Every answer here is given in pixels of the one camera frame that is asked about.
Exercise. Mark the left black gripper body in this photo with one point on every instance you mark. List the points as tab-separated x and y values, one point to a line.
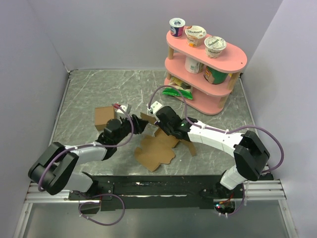
126	126

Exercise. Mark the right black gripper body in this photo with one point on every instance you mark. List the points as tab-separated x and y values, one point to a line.
166	128

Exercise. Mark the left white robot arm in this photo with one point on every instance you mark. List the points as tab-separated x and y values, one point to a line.
54	170

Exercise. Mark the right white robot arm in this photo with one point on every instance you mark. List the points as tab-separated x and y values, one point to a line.
247	149

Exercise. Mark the small folded cardboard box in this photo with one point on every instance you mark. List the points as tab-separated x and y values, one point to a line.
102	116

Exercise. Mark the green snack bag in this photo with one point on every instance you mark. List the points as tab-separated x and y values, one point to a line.
179	88

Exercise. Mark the white container middle shelf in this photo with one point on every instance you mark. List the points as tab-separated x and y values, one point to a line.
193	66

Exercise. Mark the pink three-tier shelf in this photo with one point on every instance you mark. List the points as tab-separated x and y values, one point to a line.
212	86

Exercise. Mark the green can middle shelf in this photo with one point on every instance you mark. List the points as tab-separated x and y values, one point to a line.
213	76

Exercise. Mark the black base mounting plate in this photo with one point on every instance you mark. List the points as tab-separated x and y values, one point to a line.
148	192

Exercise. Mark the Chobani white yogurt cup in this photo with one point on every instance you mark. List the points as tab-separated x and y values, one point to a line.
214	45

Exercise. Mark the Chobani peach yogurt cup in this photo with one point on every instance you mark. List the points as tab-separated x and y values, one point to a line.
195	35

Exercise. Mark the white blue yogurt cup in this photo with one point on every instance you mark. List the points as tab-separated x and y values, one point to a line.
176	27

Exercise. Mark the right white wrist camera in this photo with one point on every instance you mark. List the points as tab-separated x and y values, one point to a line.
153	108

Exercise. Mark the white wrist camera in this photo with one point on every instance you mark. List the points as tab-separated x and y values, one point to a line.
153	108
120	110

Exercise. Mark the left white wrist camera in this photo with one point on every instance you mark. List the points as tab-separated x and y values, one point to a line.
120	110

